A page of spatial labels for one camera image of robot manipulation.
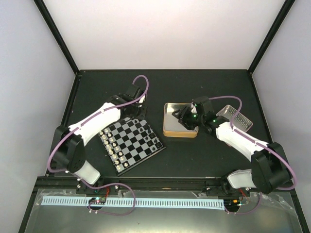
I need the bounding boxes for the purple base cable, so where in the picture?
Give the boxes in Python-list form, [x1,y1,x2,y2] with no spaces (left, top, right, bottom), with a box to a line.
[225,190,263,216]
[87,182,136,216]

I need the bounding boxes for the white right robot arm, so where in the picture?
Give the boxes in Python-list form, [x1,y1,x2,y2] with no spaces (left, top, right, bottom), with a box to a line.
[172,106,294,196]

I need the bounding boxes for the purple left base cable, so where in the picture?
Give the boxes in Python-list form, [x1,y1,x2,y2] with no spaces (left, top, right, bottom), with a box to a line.
[87,182,136,216]

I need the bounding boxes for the white chess piece row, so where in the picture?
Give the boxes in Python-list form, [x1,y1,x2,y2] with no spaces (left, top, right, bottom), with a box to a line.
[99,128,129,174]

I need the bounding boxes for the silver tin lid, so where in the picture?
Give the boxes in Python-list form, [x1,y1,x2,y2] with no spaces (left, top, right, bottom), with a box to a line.
[215,104,253,148]

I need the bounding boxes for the light blue cable duct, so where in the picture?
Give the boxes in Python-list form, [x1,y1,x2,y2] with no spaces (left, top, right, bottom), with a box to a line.
[41,196,225,210]

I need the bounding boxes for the black and grey chessboard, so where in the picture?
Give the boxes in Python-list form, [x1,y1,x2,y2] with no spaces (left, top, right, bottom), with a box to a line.
[104,117,166,176]

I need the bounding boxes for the gold metal tin base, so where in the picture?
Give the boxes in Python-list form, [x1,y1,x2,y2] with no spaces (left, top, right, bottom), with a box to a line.
[163,103,199,138]

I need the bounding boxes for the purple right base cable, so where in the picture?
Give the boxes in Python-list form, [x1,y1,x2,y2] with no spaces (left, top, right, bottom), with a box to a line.
[225,190,263,216]

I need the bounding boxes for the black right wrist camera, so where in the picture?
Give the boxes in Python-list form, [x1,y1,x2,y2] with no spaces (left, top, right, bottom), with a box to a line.
[191,96,214,115]

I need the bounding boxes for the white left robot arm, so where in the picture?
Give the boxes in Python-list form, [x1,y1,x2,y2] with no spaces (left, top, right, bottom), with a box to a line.
[47,81,149,194]

